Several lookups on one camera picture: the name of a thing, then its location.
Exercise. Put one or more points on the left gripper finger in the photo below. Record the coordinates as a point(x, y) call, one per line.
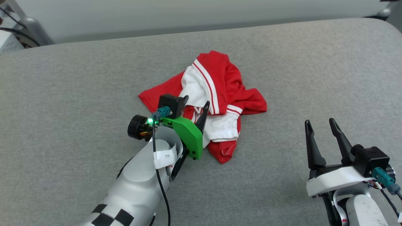
point(203, 117)
point(185, 100)

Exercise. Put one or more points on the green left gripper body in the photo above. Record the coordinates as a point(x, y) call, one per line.
point(188, 135)

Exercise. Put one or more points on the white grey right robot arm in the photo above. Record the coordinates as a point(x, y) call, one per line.
point(364, 210)

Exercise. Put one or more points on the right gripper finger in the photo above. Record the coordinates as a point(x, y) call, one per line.
point(342, 141)
point(314, 150)

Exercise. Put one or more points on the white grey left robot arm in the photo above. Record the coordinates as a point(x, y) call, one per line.
point(138, 191)

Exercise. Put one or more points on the white metal equipment box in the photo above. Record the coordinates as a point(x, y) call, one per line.
point(9, 42)

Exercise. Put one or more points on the teal right camera connector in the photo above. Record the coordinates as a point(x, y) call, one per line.
point(384, 179)

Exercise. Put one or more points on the white paper label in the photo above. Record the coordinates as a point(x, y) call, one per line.
point(165, 158)

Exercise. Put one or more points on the teal left camera connector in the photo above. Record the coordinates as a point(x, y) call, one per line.
point(164, 111)

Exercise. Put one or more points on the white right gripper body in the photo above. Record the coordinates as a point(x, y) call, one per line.
point(329, 180)

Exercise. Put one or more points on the grey metal stand leg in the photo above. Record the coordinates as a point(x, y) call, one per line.
point(33, 26)

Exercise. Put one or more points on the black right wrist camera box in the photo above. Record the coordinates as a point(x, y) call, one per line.
point(370, 160)

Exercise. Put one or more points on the grey furniture foot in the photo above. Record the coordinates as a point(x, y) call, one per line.
point(383, 12)

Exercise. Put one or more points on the teal camera connector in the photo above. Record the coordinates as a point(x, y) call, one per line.
point(384, 179)
point(164, 111)

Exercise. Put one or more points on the red and white jersey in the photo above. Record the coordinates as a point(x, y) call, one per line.
point(232, 84)

